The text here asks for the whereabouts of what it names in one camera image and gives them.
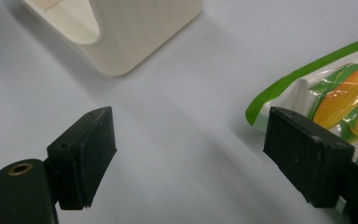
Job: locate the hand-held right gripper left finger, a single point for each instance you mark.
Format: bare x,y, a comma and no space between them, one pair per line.
80,158

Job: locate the corn print snack packet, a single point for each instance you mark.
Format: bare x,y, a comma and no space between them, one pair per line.
338,93

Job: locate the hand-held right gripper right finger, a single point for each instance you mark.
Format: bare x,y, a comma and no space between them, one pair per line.
304,155

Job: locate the cream plastic storage box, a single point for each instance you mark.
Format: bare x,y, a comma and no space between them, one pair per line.
130,34

